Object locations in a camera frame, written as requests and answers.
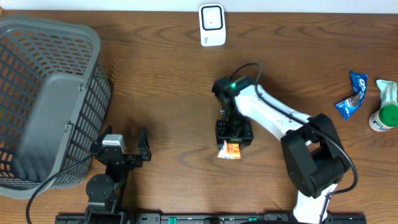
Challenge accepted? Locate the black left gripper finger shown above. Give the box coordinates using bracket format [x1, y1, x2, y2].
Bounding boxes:
[137, 129, 150, 155]
[90, 126, 112, 149]

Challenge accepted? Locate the orange tissue pack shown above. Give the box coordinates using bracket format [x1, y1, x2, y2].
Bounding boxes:
[217, 140, 241, 160]

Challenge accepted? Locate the blue Oreo cookie pack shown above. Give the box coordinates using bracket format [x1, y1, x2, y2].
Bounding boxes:
[335, 71, 368, 120]

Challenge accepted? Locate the green lid jar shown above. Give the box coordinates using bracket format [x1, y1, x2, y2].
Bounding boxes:
[369, 105, 398, 132]

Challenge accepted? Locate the light blue wet wipes pack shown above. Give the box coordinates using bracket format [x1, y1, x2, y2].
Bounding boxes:
[376, 80, 397, 108]

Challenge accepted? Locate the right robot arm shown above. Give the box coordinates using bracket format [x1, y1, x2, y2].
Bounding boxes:
[212, 77, 354, 223]

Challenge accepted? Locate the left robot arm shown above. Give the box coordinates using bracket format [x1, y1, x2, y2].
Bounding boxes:
[83, 126, 152, 224]

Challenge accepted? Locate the grey plastic mesh basket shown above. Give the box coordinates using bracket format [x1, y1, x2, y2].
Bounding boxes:
[1, 16, 111, 199]

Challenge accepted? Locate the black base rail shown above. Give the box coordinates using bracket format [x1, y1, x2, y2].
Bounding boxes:
[55, 212, 368, 224]

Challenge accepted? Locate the black right camera cable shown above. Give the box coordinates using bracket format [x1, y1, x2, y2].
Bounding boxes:
[229, 62, 359, 224]

